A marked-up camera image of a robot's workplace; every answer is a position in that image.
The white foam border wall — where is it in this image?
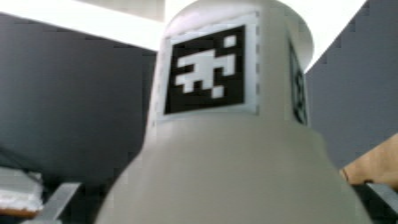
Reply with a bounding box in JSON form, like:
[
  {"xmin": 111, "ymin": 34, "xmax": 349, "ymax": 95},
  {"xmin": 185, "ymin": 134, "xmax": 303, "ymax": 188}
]
[{"xmin": 0, "ymin": 0, "xmax": 367, "ymax": 70}]

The white lamp bulb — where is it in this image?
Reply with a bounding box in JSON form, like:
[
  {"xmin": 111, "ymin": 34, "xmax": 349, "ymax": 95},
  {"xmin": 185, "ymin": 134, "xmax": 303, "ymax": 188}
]
[{"xmin": 95, "ymin": 0, "xmax": 372, "ymax": 224}]

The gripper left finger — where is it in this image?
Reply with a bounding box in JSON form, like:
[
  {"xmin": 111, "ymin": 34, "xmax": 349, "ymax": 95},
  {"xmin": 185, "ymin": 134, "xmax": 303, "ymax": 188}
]
[{"xmin": 20, "ymin": 182, "xmax": 81, "ymax": 224}]

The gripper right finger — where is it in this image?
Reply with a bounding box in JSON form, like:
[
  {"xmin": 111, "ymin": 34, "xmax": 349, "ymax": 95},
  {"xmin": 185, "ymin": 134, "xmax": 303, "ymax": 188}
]
[{"xmin": 368, "ymin": 183, "xmax": 398, "ymax": 224}]

